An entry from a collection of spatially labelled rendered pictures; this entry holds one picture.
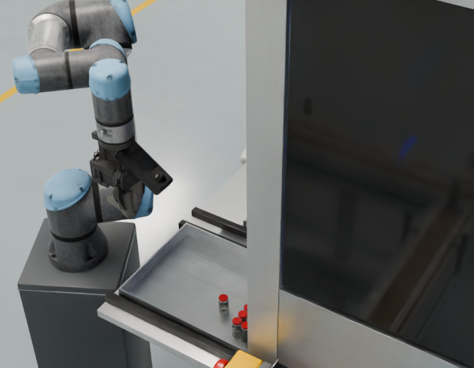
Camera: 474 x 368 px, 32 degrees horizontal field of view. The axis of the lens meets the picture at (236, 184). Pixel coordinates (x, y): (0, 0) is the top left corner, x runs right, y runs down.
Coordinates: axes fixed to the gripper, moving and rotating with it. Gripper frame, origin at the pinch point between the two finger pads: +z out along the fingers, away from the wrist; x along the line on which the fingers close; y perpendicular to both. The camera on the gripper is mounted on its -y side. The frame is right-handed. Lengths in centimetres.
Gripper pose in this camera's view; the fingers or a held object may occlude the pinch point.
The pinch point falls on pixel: (134, 215)
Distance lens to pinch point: 177.0
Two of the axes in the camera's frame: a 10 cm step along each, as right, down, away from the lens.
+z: 0.1, 7.8, 6.3
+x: -5.3, 5.4, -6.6
